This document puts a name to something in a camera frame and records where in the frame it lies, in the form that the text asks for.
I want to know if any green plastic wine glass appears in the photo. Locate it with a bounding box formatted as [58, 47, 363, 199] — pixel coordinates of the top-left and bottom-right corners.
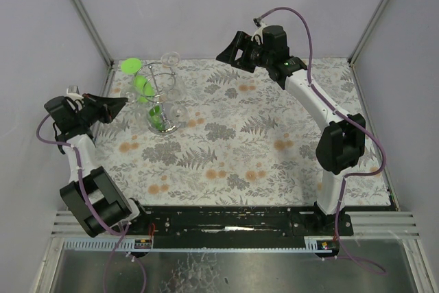
[120, 58, 155, 104]

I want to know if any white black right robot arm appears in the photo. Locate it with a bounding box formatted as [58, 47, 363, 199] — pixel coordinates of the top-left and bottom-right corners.
[216, 25, 366, 215]

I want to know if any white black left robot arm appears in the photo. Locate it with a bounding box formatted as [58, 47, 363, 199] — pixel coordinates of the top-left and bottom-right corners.
[40, 93, 145, 237]

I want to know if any chrome wine glass rack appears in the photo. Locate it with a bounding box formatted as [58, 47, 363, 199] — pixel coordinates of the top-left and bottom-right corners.
[126, 61, 178, 135]

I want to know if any floral patterned table mat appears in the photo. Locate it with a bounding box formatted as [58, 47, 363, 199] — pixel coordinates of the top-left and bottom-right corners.
[80, 58, 394, 209]

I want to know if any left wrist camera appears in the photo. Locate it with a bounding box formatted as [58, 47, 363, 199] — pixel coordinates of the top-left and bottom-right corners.
[66, 85, 83, 100]

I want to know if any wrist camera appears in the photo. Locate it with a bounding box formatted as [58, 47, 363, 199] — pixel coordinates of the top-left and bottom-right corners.
[66, 85, 83, 100]
[251, 17, 268, 45]

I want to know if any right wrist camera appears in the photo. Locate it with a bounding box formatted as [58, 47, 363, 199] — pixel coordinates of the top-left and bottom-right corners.
[251, 17, 268, 45]

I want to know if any aluminium frame left post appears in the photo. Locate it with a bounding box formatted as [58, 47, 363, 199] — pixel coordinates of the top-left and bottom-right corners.
[69, 0, 114, 67]

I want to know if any aluminium frame post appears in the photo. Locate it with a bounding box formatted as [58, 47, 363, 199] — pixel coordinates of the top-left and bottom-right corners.
[69, 0, 114, 67]
[348, 0, 391, 67]

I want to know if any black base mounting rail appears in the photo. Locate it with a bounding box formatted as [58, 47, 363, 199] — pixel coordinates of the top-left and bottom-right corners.
[128, 206, 353, 250]

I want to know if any aluminium frame right post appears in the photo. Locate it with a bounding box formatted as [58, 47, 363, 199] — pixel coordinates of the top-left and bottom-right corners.
[348, 0, 391, 67]

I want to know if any white slotted cable duct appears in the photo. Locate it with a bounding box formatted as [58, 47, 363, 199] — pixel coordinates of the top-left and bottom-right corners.
[64, 234, 339, 253]

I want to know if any aluminium front frame rail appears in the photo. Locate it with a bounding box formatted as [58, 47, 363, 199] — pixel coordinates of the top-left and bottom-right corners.
[51, 211, 421, 239]

